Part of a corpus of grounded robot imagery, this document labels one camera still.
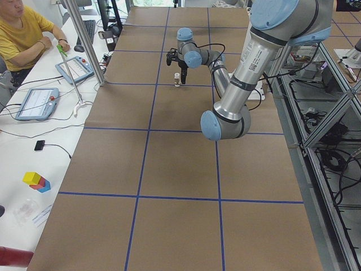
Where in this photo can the aluminium frame post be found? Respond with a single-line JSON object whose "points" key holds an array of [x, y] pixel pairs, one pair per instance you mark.
{"points": [[75, 15]]}

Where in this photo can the red cylinder bottle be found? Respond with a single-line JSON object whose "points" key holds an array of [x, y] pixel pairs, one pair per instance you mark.
{"points": [[15, 258]]}

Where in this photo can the person in yellow shirt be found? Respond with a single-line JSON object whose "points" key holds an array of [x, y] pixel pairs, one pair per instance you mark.
{"points": [[22, 39]]}

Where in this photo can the near teach pendant tablet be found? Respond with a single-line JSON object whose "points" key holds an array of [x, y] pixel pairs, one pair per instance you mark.
{"points": [[38, 104]]}

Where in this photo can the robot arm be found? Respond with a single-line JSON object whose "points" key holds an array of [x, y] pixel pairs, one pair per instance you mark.
{"points": [[273, 25]]}

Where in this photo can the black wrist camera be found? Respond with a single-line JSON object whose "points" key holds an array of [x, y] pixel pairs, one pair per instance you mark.
{"points": [[172, 56]]}

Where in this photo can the green grabber reaching stick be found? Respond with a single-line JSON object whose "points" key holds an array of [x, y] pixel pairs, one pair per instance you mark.
{"points": [[80, 102]]}

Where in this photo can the teach pendant tablet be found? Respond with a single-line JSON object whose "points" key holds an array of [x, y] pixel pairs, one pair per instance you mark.
{"points": [[79, 67], [38, 104]]}

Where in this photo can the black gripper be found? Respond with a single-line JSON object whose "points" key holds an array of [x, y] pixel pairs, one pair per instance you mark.
{"points": [[183, 65]]}

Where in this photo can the brown paper table cover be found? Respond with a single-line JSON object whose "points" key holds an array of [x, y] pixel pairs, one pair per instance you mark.
{"points": [[145, 190]]}

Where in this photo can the far teach pendant tablet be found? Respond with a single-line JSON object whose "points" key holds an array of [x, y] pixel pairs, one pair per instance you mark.
{"points": [[79, 67]]}

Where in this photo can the black computer keyboard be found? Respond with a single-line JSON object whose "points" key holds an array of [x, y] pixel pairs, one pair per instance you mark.
{"points": [[90, 27]]}

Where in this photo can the stacked colour toy blocks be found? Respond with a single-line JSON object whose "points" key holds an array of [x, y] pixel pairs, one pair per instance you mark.
{"points": [[36, 182]]}

